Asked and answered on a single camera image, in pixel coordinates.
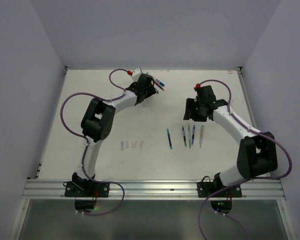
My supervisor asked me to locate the aluminium front rail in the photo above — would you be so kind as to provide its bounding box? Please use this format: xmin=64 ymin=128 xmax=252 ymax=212
xmin=21 ymin=179 xmax=285 ymax=200

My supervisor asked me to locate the aluminium rail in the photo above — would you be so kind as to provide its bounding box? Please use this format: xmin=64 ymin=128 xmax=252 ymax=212
xmin=235 ymin=67 xmax=280 ymax=180
xmin=21 ymin=179 xmax=285 ymax=200

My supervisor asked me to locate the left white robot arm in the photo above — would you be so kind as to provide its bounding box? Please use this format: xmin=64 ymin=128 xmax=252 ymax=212
xmin=72 ymin=73 xmax=156 ymax=197

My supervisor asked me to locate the clear blue pen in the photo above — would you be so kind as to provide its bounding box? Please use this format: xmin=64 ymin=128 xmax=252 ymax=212
xmin=199 ymin=125 xmax=205 ymax=148

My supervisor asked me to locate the light blue pen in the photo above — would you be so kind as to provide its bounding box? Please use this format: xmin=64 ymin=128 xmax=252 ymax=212
xmin=166 ymin=128 xmax=173 ymax=150

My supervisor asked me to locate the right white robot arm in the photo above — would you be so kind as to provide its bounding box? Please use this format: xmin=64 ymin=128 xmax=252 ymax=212
xmin=183 ymin=84 xmax=278 ymax=197

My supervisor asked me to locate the aluminium right side rail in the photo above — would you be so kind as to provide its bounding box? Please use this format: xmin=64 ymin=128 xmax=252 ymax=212
xmin=235 ymin=67 xmax=280 ymax=180

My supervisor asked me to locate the light green white pen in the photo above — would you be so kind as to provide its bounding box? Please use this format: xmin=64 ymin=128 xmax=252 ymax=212
xmin=187 ymin=123 xmax=192 ymax=149

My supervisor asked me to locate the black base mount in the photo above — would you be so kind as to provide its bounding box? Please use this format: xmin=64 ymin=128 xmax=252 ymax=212
xmin=63 ymin=181 xmax=110 ymax=213
xmin=196 ymin=174 xmax=243 ymax=198

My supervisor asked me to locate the blue capped pen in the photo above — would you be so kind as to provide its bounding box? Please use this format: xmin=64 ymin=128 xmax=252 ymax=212
xmin=154 ymin=78 xmax=165 ymax=87

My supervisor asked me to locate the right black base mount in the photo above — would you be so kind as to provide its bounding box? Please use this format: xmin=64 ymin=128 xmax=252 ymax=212
xmin=196 ymin=174 xmax=243 ymax=198

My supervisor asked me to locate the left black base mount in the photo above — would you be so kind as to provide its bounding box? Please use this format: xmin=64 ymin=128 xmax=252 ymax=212
xmin=63 ymin=181 xmax=110 ymax=213

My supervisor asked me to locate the red ink pen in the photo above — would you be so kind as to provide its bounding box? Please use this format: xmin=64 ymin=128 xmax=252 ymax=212
xmin=156 ymin=83 xmax=165 ymax=91

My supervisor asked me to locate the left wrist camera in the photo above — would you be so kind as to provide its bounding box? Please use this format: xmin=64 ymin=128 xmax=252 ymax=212
xmin=130 ymin=68 xmax=143 ymax=82

